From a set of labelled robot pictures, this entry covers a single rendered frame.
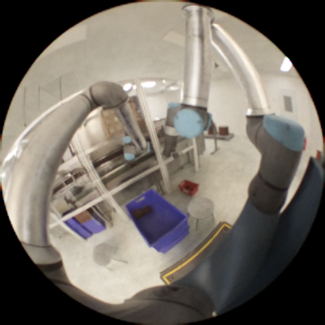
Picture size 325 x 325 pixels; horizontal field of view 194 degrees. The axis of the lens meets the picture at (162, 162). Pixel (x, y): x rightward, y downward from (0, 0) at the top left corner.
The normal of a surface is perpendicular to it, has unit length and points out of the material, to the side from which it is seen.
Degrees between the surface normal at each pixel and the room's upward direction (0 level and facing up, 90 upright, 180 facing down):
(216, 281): 0
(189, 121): 94
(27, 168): 71
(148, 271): 0
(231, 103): 90
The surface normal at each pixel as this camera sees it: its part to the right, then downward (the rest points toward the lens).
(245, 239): -0.26, -0.87
